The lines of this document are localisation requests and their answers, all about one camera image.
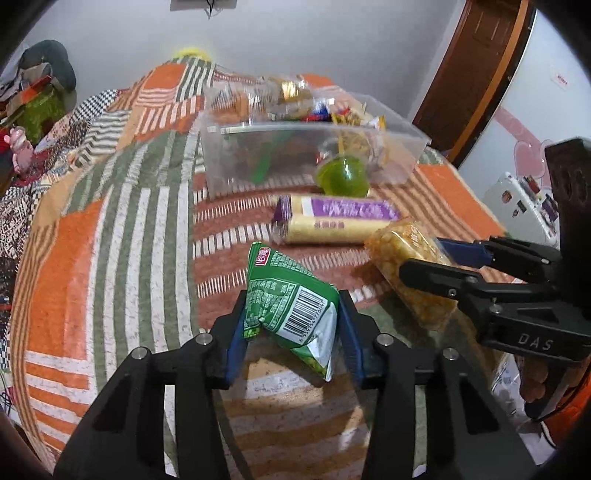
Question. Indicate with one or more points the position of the clear bag of round buns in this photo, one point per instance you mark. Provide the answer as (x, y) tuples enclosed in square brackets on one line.
[(240, 104)]

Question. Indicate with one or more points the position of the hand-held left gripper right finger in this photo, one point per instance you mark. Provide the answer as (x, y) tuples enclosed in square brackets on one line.
[(351, 341)]

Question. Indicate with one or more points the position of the brown wooden door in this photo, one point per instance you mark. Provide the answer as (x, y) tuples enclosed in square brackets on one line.
[(480, 60)]

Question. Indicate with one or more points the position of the blue white snack bag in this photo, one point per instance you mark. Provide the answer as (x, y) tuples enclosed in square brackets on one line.
[(321, 110)]

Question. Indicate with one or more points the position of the pink toy rabbit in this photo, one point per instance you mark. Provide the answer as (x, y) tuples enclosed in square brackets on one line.
[(21, 147)]

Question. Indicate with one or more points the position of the orange cardboard box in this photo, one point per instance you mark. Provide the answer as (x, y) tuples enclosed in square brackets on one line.
[(34, 90)]

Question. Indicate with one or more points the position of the person's right hand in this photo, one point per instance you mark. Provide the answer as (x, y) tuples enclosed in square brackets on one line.
[(533, 387)]

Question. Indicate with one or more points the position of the green jelly cup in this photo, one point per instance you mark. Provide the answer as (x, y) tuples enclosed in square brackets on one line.
[(344, 177)]

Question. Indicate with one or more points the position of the puffed corn snack packet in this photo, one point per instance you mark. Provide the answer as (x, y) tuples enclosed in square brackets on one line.
[(401, 249)]

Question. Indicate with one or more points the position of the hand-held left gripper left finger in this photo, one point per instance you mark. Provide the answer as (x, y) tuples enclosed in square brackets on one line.
[(235, 341)]

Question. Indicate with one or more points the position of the grey plush pillow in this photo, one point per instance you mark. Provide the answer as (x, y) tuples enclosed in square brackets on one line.
[(51, 60)]

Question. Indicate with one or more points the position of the purple label biscuit packet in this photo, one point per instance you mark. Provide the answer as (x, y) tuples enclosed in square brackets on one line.
[(332, 226)]

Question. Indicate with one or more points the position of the white wardrobe door pink pattern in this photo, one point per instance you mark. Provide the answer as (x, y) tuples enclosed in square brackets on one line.
[(521, 106)]

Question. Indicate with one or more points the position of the clear plastic container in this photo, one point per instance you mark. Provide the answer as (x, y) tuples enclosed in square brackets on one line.
[(240, 157)]

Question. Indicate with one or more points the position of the white small fridge with stickers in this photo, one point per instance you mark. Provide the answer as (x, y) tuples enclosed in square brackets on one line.
[(503, 203)]

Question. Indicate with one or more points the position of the red white sticker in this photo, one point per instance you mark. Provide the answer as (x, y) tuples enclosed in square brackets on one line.
[(561, 79)]

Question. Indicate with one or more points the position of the yellow bean snack packet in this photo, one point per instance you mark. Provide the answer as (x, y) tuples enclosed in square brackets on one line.
[(355, 141)]

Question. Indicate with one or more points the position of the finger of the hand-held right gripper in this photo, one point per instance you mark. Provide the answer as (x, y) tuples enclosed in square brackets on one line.
[(461, 251), (434, 277)]

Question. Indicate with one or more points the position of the orange green patchwork blanket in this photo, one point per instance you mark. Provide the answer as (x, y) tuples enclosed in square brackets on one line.
[(138, 230)]

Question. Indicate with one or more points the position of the green pea snack packet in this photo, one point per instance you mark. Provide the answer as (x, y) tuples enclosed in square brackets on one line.
[(286, 295)]

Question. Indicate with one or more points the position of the pale square bread packet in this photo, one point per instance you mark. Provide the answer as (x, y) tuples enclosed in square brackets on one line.
[(295, 108)]

